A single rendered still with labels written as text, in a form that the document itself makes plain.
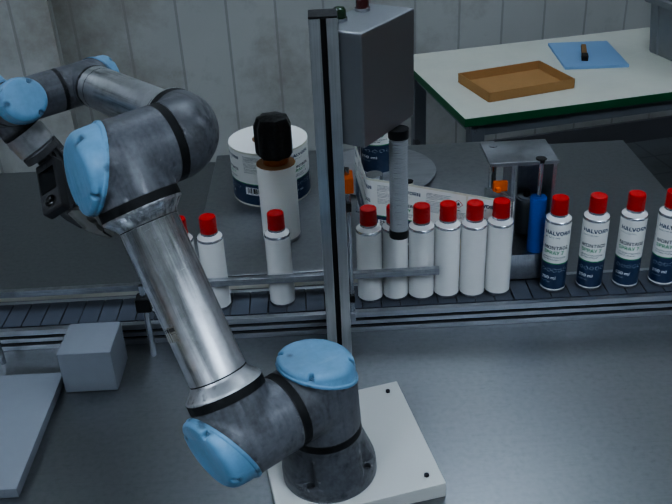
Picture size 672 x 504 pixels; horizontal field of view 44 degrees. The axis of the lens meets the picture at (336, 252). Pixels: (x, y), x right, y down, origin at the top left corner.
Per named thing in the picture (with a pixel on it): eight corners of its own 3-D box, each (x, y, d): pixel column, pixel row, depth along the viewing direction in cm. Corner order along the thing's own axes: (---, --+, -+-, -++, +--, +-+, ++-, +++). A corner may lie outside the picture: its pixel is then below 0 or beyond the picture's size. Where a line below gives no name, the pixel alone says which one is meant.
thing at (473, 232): (481, 283, 174) (486, 195, 164) (486, 297, 170) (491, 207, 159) (456, 285, 174) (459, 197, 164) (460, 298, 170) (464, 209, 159)
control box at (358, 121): (414, 115, 148) (415, 7, 138) (364, 149, 136) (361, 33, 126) (365, 106, 153) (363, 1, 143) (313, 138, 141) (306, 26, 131)
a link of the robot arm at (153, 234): (324, 447, 118) (165, 90, 113) (238, 504, 111) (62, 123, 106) (285, 442, 129) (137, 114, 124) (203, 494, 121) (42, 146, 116)
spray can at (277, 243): (295, 293, 174) (288, 205, 164) (295, 306, 170) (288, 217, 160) (270, 294, 174) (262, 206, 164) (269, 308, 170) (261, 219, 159)
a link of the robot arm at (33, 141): (32, 128, 149) (-2, 151, 151) (49, 147, 151) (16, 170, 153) (43, 113, 155) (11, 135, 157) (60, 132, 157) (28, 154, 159)
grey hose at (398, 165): (407, 230, 155) (407, 124, 145) (409, 239, 152) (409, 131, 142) (388, 231, 155) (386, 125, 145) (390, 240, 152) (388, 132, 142)
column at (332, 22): (351, 352, 164) (336, 8, 130) (352, 366, 160) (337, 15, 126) (328, 353, 164) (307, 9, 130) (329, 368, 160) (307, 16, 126)
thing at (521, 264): (536, 247, 186) (545, 139, 173) (551, 277, 174) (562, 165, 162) (473, 250, 186) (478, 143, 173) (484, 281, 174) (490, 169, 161)
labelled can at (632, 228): (632, 274, 175) (646, 186, 164) (641, 288, 170) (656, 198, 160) (607, 276, 175) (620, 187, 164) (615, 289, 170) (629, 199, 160)
